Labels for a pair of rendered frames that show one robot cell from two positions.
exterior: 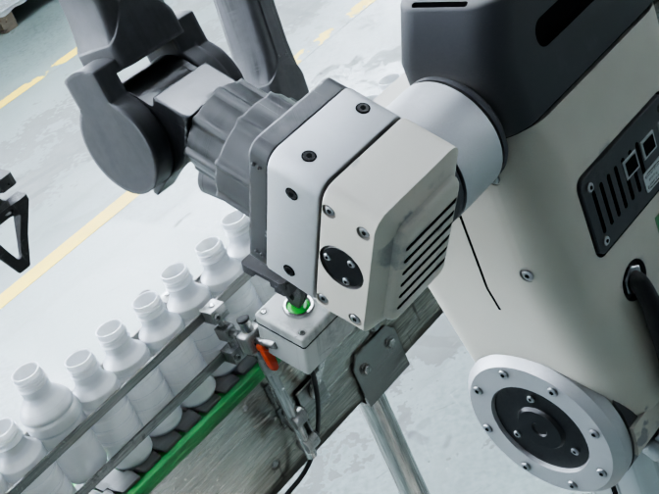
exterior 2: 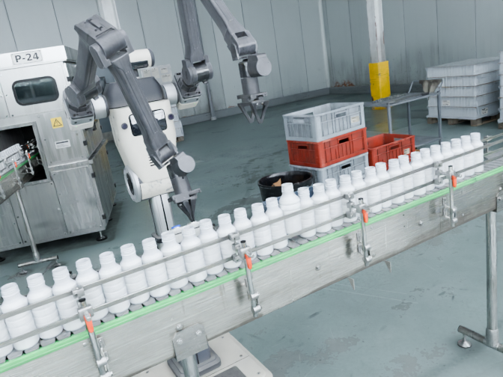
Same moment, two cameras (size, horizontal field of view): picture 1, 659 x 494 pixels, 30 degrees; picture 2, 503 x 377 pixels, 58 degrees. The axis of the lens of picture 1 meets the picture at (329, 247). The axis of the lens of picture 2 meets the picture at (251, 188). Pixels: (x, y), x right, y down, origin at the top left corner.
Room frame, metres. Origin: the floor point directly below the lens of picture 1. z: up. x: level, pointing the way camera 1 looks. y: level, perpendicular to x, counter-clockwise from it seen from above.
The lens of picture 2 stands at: (2.68, 0.48, 1.60)
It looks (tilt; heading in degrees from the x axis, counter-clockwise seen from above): 16 degrees down; 188
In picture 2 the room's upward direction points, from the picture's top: 9 degrees counter-clockwise
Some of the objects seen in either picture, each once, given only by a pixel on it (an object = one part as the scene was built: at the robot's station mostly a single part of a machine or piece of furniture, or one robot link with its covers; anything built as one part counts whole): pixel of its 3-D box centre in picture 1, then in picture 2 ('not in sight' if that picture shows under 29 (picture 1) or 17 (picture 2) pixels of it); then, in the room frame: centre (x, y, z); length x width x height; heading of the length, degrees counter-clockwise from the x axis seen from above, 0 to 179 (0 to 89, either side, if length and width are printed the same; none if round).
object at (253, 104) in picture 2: not in sight; (256, 109); (1.16, 0.32, 1.44); 0.07 x 0.07 x 0.09; 36
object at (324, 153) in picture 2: not in sight; (327, 145); (-1.32, 0.62, 0.78); 0.61 x 0.41 x 0.22; 133
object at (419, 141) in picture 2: not in sight; (403, 123); (-3.54, 1.71, 0.49); 1.05 x 0.55 x 0.99; 126
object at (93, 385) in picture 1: (106, 408); (275, 223); (1.30, 0.34, 1.08); 0.06 x 0.06 x 0.17
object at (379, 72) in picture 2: not in sight; (379, 85); (-8.79, 2.28, 0.55); 0.40 x 0.40 x 1.10; 36
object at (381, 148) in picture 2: not in sight; (379, 151); (-1.81, 1.13, 0.55); 0.61 x 0.41 x 0.22; 129
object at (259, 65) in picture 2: not in sight; (253, 57); (1.17, 0.33, 1.60); 0.12 x 0.09 x 0.12; 39
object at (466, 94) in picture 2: not in sight; (472, 90); (-5.89, 3.41, 0.50); 1.23 x 1.05 x 1.00; 124
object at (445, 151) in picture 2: not in sight; (446, 162); (0.81, 1.01, 1.08); 0.06 x 0.06 x 0.17
